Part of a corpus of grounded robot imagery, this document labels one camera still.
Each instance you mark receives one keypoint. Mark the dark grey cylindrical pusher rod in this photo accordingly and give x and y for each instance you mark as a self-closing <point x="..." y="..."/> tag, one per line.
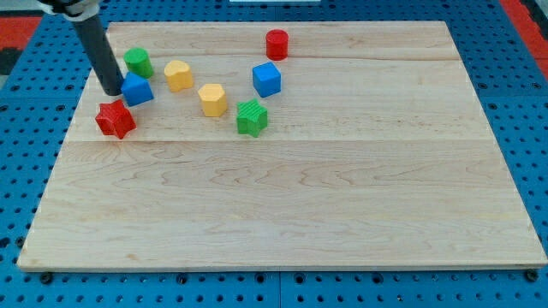
<point x="97" y="47"/>

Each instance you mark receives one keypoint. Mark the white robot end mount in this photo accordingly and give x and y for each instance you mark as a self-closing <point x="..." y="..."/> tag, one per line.
<point x="72" y="10"/>

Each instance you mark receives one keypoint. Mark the red star block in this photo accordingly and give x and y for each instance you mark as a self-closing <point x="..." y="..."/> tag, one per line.
<point x="115" y="119"/>

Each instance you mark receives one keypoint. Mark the yellow heart block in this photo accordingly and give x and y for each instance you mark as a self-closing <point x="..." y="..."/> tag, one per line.
<point x="178" y="75"/>

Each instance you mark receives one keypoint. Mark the green star block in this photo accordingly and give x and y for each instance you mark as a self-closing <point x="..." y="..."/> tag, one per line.
<point x="251" y="117"/>

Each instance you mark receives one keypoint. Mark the green cylinder block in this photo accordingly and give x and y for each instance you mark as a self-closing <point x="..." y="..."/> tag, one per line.
<point x="138" y="62"/>

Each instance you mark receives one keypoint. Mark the blue triangular block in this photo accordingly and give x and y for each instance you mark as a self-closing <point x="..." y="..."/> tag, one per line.
<point x="136" y="90"/>

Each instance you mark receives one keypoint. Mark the yellow hexagon block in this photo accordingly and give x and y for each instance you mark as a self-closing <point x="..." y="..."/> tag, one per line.
<point x="213" y="100"/>

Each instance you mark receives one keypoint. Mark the blue cube block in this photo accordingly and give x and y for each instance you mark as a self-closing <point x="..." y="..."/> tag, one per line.
<point x="267" y="79"/>

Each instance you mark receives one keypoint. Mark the red cylinder block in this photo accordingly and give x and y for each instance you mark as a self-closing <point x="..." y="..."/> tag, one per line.
<point x="277" y="44"/>

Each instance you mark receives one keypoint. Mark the light wooden board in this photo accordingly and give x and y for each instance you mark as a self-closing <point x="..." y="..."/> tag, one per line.
<point x="377" y="156"/>

